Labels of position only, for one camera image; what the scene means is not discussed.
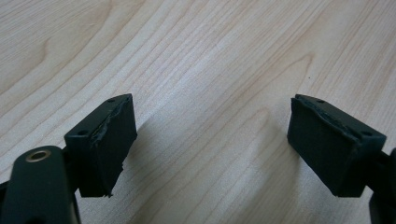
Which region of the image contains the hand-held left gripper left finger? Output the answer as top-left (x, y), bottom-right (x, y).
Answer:
top-left (64, 93), bottom-right (138, 199)

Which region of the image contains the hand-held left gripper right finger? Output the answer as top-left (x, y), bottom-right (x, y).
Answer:
top-left (286, 93), bottom-right (388, 198)

